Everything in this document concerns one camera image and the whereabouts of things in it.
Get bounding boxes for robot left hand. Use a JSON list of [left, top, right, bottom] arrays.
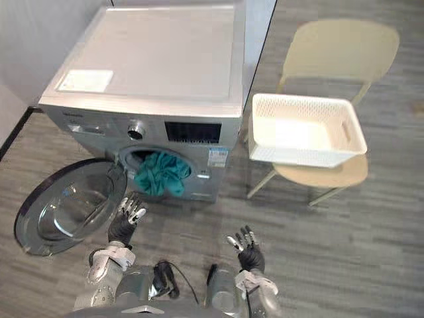
[[107, 193, 148, 246]]

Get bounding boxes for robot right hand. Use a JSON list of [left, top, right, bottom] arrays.
[[226, 225, 266, 274]]

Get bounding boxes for teal cloth garment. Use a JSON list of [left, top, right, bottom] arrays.
[[133, 151, 192, 198]]

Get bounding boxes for white plastic laundry basket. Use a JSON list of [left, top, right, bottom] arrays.
[[248, 93, 368, 169]]

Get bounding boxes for round washing machine door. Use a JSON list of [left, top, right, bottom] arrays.
[[13, 158, 129, 256]]

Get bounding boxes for silver front-load washing machine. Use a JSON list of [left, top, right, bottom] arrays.
[[37, 5, 246, 203]]

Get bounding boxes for silver robot body and legs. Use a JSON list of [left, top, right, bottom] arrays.
[[62, 263, 244, 318]]

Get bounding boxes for blue energy label sticker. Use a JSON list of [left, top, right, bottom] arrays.
[[207, 148, 229, 168]]

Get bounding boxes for white sticker label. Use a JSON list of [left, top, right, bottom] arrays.
[[56, 70, 114, 93]]

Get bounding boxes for beige plastic chair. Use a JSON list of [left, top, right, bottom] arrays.
[[246, 19, 401, 207]]

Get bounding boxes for black cable on robot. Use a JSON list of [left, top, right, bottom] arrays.
[[155, 260, 200, 304]]

